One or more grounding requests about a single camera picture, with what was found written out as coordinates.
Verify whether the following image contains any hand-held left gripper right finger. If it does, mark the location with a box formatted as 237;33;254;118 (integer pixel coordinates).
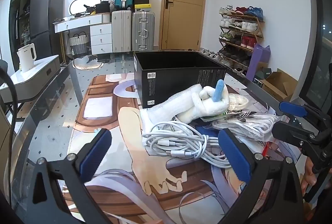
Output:
217;129;304;224

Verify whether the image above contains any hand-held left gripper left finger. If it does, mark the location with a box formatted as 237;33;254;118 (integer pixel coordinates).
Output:
31;129;113;224

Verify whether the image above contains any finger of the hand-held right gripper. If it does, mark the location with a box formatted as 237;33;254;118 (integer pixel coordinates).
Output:
279;101;332;127
272;120;328;160

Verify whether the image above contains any bag of white rope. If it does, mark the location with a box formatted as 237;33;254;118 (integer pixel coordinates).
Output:
211;112;282;143

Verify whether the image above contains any white bubble wrap roll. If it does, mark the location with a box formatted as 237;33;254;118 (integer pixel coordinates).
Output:
140;84;205;126

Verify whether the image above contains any black cardboard box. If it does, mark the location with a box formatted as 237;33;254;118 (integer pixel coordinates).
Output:
133;51;227;109

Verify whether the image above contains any person's right hand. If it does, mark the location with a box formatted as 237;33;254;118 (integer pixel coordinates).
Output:
300;155;315;196

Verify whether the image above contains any open cardboard box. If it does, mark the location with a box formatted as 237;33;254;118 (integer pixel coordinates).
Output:
259;68;299;101

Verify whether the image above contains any dark green box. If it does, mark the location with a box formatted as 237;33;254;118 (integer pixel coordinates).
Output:
253;68;270;88

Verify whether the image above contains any green label packet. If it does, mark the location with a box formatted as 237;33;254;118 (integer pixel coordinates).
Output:
200;109;235;121

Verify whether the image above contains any white round object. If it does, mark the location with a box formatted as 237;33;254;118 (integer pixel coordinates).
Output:
228;94;250;112

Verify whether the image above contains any printed desk mat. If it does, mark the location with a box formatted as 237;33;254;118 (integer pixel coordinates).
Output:
66;74;299;224

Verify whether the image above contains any blue sponge piece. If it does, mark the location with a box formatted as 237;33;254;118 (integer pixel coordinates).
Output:
213;79;226;102

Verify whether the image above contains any group of racked shoes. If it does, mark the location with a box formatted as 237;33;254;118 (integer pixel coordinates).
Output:
218;5;264;71

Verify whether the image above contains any wooden shoe rack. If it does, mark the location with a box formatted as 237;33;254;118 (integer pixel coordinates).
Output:
218;13;265;71

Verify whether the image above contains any group of loose sneakers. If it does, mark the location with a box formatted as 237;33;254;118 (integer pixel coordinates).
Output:
200;48;231;67

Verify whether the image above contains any white low cabinet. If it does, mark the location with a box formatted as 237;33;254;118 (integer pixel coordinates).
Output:
0;55;61;104

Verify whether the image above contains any woven basket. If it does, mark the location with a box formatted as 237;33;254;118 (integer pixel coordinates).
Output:
69;32;91;56

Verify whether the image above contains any white vanity desk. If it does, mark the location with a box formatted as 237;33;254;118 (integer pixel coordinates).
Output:
53;13;113;55

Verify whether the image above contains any white electric kettle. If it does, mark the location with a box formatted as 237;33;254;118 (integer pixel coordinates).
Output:
17;43;35;73

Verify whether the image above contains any white suitcase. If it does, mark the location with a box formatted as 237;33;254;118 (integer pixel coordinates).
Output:
111;10;132;53

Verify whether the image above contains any tan wooden door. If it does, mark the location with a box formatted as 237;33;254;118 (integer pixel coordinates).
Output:
161;0;208;50

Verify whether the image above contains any silver suitcase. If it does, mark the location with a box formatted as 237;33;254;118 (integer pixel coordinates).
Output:
131;11;155;51

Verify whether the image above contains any black bag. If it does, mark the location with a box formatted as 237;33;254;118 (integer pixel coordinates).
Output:
95;1;111;13

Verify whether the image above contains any black fridge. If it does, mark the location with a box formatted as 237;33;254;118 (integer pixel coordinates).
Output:
30;0;65;64

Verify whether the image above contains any oval mirror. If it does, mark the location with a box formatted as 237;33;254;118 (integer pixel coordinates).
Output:
69;0;103;17

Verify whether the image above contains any white cable bundle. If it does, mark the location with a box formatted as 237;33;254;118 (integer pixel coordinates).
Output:
141;120;234;169

